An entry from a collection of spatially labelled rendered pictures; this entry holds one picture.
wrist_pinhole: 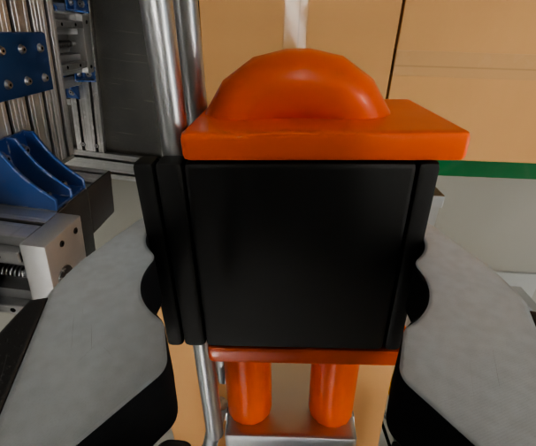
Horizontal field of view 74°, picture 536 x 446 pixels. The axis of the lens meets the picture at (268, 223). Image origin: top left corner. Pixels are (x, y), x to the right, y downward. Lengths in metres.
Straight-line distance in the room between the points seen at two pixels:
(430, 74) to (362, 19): 0.18
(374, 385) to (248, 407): 0.52
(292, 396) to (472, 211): 1.55
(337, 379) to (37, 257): 0.44
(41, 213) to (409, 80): 0.73
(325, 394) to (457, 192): 1.50
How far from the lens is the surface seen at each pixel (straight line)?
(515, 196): 1.75
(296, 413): 0.20
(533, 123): 1.00
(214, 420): 0.18
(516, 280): 1.99
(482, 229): 1.77
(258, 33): 0.82
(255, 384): 0.17
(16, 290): 0.62
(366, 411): 0.74
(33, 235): 0.56
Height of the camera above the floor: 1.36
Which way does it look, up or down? 62 degrees down
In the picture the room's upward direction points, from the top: 175 degrees counter-clockwise
